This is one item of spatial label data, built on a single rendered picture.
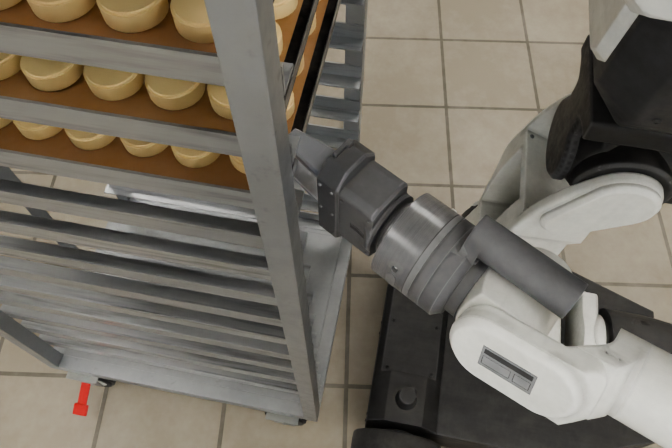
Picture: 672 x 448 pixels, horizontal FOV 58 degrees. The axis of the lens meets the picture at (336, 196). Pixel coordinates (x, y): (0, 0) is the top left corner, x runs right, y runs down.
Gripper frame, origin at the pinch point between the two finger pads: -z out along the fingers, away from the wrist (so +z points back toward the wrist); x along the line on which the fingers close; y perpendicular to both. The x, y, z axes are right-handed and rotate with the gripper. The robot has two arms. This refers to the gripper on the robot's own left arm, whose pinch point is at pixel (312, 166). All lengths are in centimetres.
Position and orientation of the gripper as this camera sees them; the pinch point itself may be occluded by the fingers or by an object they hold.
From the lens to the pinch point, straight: 59.5
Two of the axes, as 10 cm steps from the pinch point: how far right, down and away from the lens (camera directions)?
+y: -6.5, 6.5, -3.8
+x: 0.0, -5.1, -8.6
